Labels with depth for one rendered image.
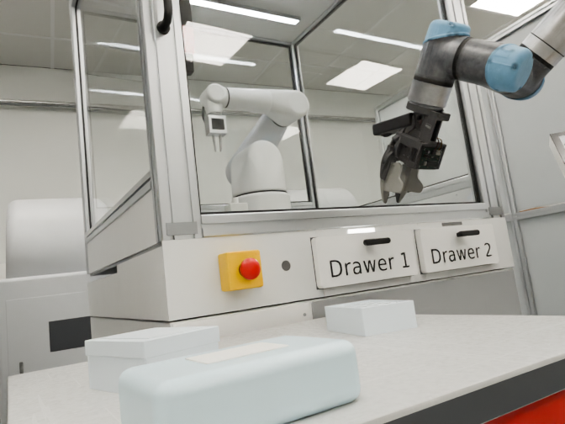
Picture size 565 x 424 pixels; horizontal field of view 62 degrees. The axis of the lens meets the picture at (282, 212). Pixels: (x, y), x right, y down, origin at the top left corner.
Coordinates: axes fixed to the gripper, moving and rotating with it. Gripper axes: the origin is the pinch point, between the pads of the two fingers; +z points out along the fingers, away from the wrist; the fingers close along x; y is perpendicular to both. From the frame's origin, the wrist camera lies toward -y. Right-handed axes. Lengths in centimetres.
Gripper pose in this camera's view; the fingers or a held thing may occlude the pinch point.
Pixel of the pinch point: (390, 195)
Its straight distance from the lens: 103.3
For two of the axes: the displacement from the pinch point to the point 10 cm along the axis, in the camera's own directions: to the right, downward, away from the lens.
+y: 4.8, 4.2, -7.7
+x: 8.6, -0.4, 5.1
